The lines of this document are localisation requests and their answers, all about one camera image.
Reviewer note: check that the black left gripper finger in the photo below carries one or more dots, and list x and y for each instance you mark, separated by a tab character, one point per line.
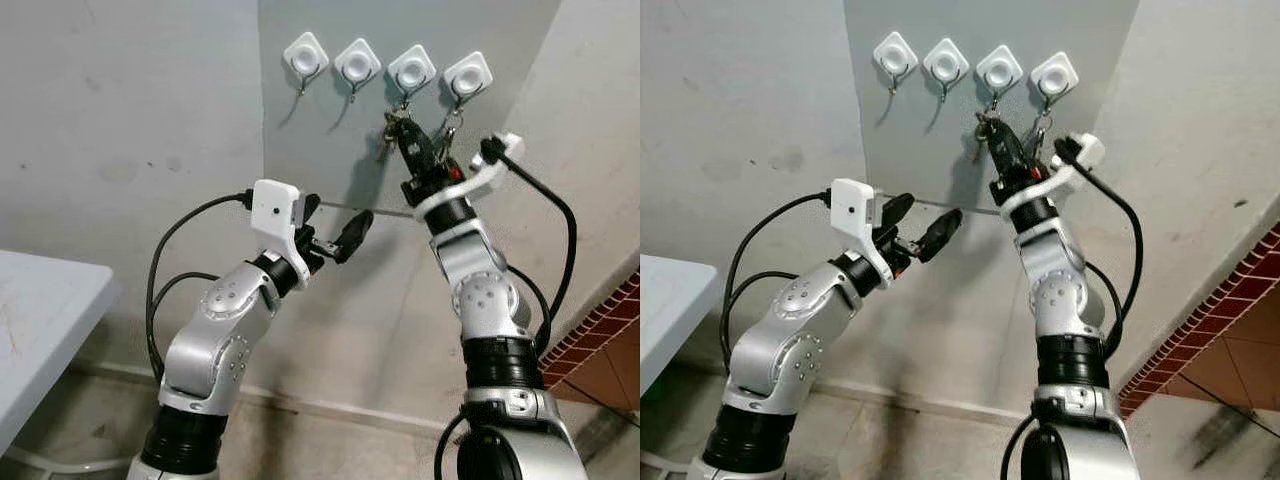
940	235
897	208
355	236
310	207

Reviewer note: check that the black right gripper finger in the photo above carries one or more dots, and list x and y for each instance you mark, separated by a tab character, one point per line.
415	152
1006	152
1031	150
441	150

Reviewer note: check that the key bunch with black fob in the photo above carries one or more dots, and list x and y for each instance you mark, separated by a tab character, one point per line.
982	128
389	128

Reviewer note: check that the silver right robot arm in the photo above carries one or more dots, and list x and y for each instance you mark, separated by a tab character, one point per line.
1065	290
480	290

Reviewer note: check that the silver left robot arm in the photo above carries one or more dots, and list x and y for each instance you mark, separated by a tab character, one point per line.
215	335
790	340

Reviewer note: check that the grey hook backing panel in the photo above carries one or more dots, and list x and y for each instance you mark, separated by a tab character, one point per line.
330	140
920	140

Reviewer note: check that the small silver key bunch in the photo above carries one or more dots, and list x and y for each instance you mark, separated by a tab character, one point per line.
450	130
1040	125

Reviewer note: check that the white folding table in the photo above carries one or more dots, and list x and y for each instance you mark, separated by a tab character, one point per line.
40	320
665	320

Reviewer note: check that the red brick pattern tile surface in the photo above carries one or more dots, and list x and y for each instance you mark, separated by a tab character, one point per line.
610	350
1230	330

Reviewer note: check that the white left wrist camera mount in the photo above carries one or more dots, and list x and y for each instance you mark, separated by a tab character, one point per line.
275	205
852	205

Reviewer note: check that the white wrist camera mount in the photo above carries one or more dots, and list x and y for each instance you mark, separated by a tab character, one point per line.
510	148
275	205
1090	150
852	205

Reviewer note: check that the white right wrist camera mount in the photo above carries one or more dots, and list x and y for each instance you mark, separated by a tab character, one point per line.
510	148
1090	150

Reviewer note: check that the white diamond adhesive wall hook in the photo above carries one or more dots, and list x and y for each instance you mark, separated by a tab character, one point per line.
999	70
895	55
412	70
1054	75
357	63
945	62
468	75
305	55

